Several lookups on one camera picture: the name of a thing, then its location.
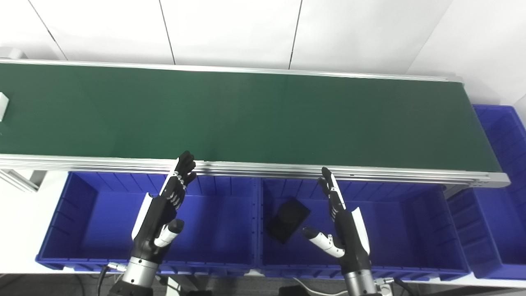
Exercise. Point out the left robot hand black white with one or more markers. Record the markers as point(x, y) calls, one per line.
point(154, 218)

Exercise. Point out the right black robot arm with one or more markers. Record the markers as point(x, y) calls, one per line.
point(359, 283)

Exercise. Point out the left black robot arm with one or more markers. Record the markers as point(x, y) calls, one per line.
point(137, 275)

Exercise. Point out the white square part with hole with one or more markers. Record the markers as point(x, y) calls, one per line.
point(3, 106)

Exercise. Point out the blue plastic bin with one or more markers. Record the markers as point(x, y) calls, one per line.
point(497, 213)
point(102, 222)
point(394, 230)

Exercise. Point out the green conveyor belt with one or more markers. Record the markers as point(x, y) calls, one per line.
point(246, 115)
point(246, 167)

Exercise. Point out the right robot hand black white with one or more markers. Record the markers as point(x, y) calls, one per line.
point(351, 242)

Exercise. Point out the black part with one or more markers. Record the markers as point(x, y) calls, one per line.
point(287, 220)

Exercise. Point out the aluminium conveyor leg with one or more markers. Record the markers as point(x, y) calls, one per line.
point(20, 181)

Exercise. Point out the grey conveyor end housing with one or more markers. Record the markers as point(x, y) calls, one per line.
point(12, 53)

